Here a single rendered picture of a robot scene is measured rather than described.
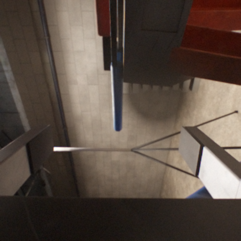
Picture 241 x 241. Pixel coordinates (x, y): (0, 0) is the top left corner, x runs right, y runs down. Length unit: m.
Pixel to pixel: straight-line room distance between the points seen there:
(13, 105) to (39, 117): 0.56
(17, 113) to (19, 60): 1.07
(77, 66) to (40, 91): 0.95
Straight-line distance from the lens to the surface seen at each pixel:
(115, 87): 0.20
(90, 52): 3.28
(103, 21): 0.26
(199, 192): 0.27
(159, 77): 0.19
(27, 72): 3.76
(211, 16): 0.28
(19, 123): 4.24
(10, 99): 4.02
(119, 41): 0.20
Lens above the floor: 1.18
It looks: level
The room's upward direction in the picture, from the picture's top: 89 degrees counter-clockwise
